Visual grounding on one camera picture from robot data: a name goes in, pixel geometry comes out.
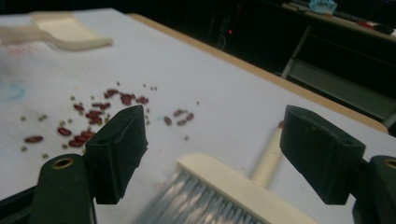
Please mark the white metal table frame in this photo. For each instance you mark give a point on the white metal table frame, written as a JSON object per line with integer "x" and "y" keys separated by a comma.
{"x": 336, "y": 87}

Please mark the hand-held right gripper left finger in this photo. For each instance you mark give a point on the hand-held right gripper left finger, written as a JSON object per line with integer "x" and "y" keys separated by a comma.
{"x": 118, "y": 155}

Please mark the white board table cover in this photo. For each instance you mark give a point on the white board table cover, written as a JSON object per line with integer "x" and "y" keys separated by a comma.
{"x": 202, "y": 77}

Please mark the red and black object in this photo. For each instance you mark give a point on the red and black object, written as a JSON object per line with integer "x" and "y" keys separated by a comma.
{"x": 375, "y": 28}

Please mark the light blue object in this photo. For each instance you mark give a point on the light blue object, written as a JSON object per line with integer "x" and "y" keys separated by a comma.
{"x": 322, "y": 6}

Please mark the cream hand brush grey bristles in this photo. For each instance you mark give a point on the cream hand brush grey bristles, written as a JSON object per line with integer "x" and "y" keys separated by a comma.
{"x": 218, "y": 175}

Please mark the cream dustpan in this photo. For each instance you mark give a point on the cream dustpan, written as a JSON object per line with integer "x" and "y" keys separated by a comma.
{"x": 71, "y": 31}

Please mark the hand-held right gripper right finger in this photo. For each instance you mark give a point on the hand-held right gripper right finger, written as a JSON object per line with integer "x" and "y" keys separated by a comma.
{"x": 320, "y": 155}

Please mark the wooden table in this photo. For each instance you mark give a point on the wooden table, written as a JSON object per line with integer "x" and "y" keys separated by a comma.
{"x": 249, "y": 67}

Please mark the red and green beans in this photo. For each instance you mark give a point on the red and green beans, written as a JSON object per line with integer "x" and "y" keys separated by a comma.
{"x": 64, "y": 131}

